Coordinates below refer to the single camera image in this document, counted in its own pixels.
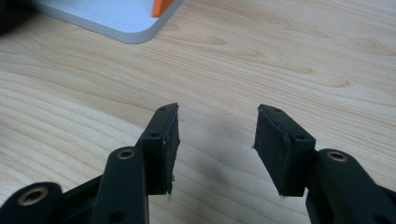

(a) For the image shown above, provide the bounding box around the white lid box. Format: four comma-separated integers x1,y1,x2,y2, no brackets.
31,0,185,45

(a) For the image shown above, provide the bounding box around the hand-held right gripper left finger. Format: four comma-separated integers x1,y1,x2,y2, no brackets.
135,102,181,197

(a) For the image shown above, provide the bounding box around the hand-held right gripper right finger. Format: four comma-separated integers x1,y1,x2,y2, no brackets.
251,104,317,198

